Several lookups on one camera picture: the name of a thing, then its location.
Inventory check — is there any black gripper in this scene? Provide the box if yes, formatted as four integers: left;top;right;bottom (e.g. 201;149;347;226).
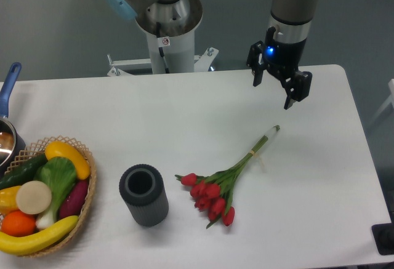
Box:
246;26;313;110

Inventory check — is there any red tulip bouquet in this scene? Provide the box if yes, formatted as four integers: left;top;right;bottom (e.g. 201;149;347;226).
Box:
175;125;281;229

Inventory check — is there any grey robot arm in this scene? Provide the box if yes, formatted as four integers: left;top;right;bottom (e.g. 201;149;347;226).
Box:
106;0;318;108

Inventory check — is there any white furniture at right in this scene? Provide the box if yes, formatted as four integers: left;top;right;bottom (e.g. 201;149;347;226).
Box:
371;79;394;126

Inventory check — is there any dark grey ribbed vase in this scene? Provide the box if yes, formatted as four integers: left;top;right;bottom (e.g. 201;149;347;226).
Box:
119;164;169;227

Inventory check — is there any black device at edge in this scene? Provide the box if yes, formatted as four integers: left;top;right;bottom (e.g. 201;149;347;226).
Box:
371;223;393;255

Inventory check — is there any yellow squash top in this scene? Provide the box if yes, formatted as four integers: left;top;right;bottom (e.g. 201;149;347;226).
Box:
44;140;90;180

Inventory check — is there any green bok choy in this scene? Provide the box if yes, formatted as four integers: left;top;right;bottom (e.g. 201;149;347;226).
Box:
34;157;76;230

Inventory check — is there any purple sweet potato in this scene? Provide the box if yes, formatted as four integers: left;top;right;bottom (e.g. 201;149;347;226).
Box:
58;180;89;219

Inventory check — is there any woven wicker basket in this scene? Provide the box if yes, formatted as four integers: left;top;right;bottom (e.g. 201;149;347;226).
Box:
6;136;97;257

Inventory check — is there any green cucumber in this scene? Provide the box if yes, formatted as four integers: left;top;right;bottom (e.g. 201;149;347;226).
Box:
1;153;47;189

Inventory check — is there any round beige disc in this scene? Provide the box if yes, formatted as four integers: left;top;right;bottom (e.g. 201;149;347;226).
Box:
15;180;52;215

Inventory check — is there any small yellow gourd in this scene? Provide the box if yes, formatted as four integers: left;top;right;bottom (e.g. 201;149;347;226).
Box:
0;185;21;215

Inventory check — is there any orange fruit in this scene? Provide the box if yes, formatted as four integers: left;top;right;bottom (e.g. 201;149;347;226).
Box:
1;211;36;237

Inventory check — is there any long yellow squash front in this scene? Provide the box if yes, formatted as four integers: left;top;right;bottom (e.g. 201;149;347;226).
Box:
1;215;79;256

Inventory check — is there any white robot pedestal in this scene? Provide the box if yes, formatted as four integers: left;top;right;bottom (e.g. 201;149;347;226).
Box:
107;0;219;76

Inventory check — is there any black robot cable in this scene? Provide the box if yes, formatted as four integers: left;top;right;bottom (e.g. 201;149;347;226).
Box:
155;22;171;74

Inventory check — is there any blue handled saucepan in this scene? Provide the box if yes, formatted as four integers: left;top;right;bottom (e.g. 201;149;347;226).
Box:
1;62;25;177

